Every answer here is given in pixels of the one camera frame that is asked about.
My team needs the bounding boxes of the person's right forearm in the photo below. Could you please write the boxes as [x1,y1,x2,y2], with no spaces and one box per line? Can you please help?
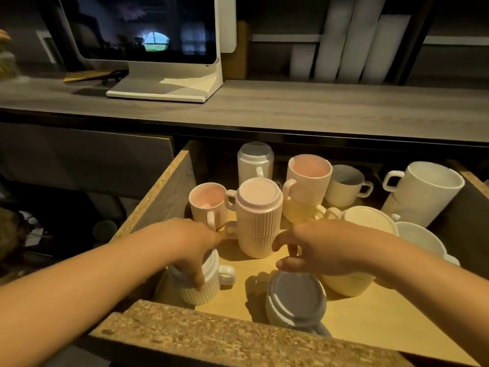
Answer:
[369,230,489,367]

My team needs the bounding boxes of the yellow ribbed mug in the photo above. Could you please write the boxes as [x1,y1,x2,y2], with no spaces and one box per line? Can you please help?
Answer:
[282,198,326,226]

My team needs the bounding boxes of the wide white cup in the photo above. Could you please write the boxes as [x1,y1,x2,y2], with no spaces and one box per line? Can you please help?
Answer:
[395,221,461,267]

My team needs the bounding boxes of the white panel behind terminal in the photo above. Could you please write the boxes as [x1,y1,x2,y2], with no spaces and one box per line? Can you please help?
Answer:
[219,0,238,54]

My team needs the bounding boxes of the black cable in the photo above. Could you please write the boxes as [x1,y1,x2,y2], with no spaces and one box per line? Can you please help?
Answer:
[100,69,129,87]

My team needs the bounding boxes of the medium white paper roll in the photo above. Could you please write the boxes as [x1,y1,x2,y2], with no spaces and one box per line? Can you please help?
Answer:
[361,14,412,85]

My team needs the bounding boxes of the tall pink mug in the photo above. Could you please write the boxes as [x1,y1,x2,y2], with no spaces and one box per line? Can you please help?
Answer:
[282,154,333,206]

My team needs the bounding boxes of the beige decorative object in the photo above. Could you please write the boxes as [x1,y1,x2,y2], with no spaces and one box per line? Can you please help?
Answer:
[0,29,19,81]

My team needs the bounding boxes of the pink ribbed mug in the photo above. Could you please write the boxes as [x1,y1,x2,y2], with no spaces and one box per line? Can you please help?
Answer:
[225,177,284,240]
[189,182,230,231]
[223,221,281,260]

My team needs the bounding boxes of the wooden drawer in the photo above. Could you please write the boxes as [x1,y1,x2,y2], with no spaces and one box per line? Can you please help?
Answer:
[89,139,489,367]

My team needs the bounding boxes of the person's left hand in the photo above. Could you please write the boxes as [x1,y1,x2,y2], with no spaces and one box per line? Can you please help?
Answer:
[153,218,223,292]

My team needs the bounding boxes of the wide yellow cup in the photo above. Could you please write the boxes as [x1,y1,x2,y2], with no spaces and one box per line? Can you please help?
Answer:
[320,205,400,298]

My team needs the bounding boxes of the white touchscreen terminal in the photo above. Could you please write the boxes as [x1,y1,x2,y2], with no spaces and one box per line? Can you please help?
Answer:
[57,0,224,104]

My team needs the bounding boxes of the tall white ribbed mug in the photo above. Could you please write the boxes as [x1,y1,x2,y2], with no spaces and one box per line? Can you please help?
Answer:
[237,141,275,186]

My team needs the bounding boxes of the tall white paper roll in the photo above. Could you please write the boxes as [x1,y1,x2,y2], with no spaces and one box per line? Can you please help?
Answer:
[337,0,387,84]
[314,0,357,83]

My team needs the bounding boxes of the person's right hand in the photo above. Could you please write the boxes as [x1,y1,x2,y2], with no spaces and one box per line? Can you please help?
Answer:
[271,219,383,277]

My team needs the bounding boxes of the large smooth white mug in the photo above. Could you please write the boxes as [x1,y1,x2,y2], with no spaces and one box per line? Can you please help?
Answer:
[381,194,442,228]
[382,161,466,211]

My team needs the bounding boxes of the person's left forearm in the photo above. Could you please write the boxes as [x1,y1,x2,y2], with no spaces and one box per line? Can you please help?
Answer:
[0,222,170,367]

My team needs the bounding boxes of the white mug with grey inside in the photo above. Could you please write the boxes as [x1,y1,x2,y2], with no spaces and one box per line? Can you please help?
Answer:
[324,164,374,209]

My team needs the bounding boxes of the dark cabinet door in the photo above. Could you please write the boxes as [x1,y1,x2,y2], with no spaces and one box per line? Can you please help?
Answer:
[0,121,175,201]

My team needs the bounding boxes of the grey ribbed mug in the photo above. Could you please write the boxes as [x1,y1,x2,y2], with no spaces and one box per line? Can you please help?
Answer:
[265,270,332,337]

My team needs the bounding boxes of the brown wooden block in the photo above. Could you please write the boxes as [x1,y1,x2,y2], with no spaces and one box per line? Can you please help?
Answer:
[221,21,251,81]

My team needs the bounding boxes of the dark round container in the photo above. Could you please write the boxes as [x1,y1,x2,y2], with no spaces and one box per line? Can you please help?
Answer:
[92,219,118,242]

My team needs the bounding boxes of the yellow paper pad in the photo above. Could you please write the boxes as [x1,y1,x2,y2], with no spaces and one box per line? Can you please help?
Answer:
[62,70,112,83]

